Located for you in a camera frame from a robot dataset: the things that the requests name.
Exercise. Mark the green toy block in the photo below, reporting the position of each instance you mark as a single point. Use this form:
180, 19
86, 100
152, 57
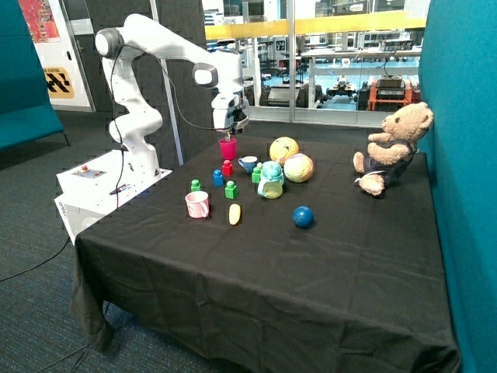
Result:
230, 190
195, 185
256, 175

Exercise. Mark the black tablecloth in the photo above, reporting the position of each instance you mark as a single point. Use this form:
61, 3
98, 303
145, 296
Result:
362, 290

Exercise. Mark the white lab bench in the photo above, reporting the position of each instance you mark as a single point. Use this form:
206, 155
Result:
369, 80

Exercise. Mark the teal sofa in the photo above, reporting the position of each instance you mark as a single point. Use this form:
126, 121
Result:
26, 111

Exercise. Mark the red poster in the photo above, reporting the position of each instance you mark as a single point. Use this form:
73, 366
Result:
39, 18

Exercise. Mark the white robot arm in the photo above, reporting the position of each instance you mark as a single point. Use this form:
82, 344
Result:
139, 35

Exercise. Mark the green toy block back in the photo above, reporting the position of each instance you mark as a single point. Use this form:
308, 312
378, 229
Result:
256, 175

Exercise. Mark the teal partition panel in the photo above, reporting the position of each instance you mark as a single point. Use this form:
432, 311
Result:
458, 80

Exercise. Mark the pastel plush ball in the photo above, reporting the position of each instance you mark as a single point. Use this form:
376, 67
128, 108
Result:
298, 168

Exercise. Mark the yellow smiley plush ball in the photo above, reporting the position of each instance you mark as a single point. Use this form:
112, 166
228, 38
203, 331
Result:
282, 148

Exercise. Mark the blue toy block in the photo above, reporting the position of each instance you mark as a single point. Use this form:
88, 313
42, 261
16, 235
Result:
218, 178

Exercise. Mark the teal yellow sippy cup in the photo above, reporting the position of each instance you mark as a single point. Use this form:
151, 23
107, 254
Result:
271, 180

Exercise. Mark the brown teddy bear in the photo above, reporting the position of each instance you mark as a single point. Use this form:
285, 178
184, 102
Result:
390, 152

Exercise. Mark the pink white mug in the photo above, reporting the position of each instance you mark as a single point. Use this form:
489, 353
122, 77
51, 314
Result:
197, 203

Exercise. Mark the green toy block front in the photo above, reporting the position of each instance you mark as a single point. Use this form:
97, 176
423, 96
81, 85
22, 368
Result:
230, 190

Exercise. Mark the red toy block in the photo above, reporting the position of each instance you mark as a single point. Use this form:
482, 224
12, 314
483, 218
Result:
227, 168

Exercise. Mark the blue and white teacup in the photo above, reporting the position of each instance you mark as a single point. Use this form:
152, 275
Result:
248, 163

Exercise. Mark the blue ball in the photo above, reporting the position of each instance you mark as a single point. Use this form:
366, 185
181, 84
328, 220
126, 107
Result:
303, 217

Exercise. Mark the magenta plastic cup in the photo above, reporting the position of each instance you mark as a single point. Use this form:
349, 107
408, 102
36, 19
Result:
228, 148

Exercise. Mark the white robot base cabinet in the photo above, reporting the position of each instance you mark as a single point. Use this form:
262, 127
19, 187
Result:
98, 187

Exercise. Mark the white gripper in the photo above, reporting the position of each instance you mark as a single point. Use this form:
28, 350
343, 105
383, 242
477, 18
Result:
230, 114

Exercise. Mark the yellow black hazard sign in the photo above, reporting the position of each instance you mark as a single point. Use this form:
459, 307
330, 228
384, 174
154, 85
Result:
58, 83

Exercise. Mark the yellow toy banana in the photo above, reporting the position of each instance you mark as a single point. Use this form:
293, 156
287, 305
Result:
234, 214

